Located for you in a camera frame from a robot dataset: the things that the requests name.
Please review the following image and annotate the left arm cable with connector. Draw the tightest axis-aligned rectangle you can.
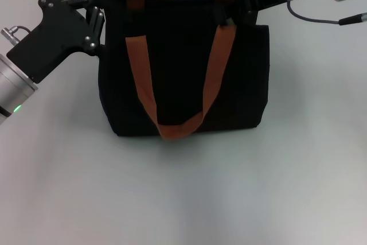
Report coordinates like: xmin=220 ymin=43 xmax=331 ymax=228
xmin=0 ymin=25 xmax=32 ymax=46

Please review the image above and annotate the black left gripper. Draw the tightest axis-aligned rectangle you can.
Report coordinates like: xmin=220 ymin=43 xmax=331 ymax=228
xmin=6 ymin=0 xmax=110 ymax=84

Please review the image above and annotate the black bag with brown straps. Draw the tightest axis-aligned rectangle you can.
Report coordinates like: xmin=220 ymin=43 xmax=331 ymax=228
xmin=97 ymin=0 xmax=272 ymax=141

